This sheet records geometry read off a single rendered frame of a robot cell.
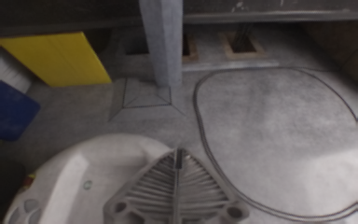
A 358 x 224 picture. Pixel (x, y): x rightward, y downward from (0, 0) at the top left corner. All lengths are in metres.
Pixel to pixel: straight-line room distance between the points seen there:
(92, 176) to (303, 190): 1.01
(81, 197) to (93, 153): 0.14
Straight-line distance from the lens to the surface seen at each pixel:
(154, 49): 0.86
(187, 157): 0.16
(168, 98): 0.99
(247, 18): 1.03
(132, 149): 0.50
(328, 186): 1.14
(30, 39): 1.19
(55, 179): 0.59
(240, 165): 0.89
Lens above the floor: 0.81
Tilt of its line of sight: 60 degrees down
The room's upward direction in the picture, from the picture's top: 1 degrees counter-clockwise
